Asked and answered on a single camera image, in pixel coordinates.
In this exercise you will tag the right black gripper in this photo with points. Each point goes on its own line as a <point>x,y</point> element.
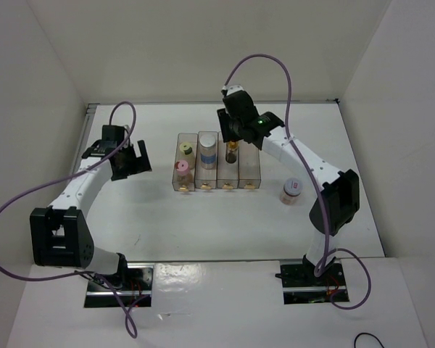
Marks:
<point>223,118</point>

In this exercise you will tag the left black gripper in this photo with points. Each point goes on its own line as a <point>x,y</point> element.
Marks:
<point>138,165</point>

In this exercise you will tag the black gold pepper grinder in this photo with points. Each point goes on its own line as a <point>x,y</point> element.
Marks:
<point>231,152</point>

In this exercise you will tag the white blue cylindrical shaker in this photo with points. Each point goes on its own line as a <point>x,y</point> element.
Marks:
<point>208,146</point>

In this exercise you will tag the yellow cap spice bottle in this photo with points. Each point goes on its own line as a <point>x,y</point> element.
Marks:
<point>187,153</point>

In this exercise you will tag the pink cap spice bottle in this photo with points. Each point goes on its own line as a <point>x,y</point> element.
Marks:
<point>184,175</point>

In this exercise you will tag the red label spice jar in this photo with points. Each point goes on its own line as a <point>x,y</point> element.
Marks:
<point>291,190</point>

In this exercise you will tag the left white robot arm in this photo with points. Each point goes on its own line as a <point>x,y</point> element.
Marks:
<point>60,234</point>

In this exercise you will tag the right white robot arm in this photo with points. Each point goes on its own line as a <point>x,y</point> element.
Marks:
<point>337,192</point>

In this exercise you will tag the clear organizer bin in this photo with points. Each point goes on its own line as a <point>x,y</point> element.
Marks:
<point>249,166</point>
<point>193,138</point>
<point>205,179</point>
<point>227,173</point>

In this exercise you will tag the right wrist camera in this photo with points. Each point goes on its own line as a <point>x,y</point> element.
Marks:
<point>228,90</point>

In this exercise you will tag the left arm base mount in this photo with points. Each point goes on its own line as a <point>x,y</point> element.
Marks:
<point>133,287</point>

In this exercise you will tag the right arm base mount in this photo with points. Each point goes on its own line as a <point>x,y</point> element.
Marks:
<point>300,286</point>

